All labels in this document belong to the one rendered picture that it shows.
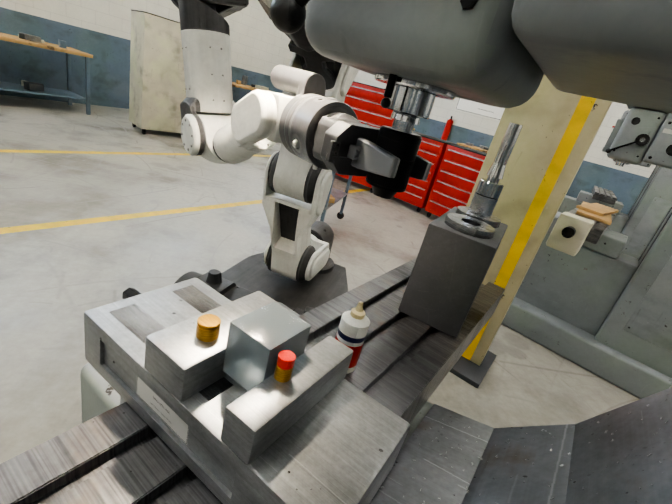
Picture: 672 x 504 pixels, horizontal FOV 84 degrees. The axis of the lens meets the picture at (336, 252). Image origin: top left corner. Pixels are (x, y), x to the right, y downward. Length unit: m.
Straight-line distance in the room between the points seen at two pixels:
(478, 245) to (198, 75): 0.60
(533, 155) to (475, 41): 1.83
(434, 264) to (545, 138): 1.50
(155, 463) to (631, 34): 0.48
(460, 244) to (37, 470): 0.61
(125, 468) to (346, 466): 0.21
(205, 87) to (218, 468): 0.65
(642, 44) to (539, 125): 1.86
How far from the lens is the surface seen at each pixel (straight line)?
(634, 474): 0.51
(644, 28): 0.28
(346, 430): 0.39
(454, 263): 0.69
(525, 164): 2.13
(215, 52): 0.83
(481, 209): 0.80
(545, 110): 2.14
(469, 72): 0.32
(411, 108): 0.41
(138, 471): 0.44
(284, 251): 1.30
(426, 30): 0.32
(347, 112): 0.52
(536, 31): 0.29
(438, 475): 0.58
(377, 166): 0.40
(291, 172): 1.14
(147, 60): 6.40
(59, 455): 0.46
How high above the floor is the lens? 1.28
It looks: 23 degrees down
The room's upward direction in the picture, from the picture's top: 15 degrees clockwise
